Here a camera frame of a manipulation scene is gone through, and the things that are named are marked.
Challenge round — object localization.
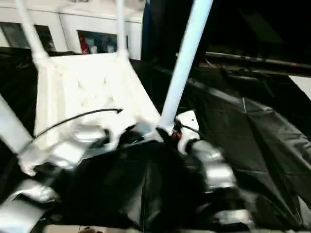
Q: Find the dark metal pole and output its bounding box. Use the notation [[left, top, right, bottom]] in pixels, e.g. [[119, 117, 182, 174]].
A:
[[205, 51, 311, 70]]

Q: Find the white flat board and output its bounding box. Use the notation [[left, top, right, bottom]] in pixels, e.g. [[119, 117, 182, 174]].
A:
[[289, 75, 311, 94]]

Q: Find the black right camera cable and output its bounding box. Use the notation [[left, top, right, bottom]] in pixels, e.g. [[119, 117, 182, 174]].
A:
[[179, 123, 207, 139]]

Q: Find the white glass-door cabinet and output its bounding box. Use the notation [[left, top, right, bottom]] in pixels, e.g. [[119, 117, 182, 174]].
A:
[[0, 0, 144, 60]]

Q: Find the red bottle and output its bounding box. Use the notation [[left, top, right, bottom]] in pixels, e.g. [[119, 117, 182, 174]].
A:
[[79, 33, 88, 54]]

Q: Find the white plastic table top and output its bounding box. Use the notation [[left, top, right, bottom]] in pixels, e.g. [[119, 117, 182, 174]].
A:
[[18, 52, 171, 175]]

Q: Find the black mat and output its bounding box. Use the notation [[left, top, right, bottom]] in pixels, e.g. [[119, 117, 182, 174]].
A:
[[0, 46, 311, 229]]

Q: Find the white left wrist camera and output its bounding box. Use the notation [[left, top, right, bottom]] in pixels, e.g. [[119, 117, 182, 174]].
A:
[[102, 116, 139, 151]]

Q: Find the black camera cable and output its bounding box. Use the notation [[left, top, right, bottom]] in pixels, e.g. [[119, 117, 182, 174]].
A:
[[179, 123, 207, 139], [17, 108, 124, 156]]

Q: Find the black left camera cable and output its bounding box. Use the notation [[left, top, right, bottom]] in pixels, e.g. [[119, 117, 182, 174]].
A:
[[17, 108, 124, 156]]

